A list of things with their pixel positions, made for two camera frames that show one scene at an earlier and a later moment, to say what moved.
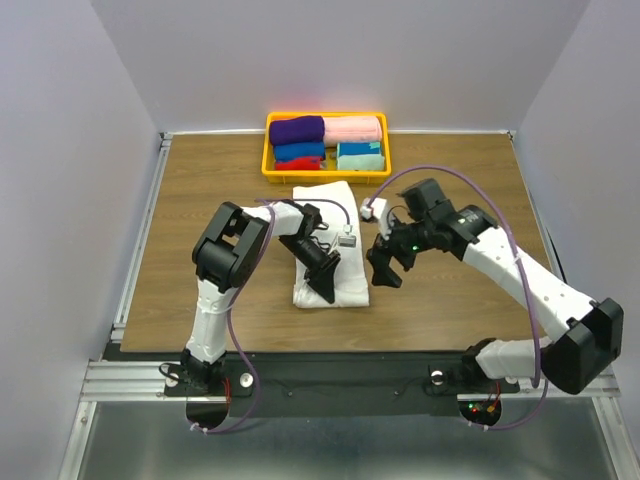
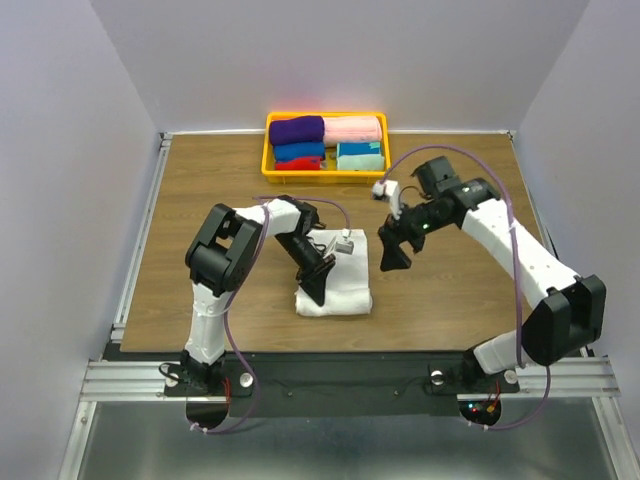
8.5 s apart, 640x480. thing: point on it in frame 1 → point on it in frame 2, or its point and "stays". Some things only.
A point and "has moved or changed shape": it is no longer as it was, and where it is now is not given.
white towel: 340,212 has moved or changed shape
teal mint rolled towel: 360,156 stays
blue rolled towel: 299,150 stays
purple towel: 301,129 stays
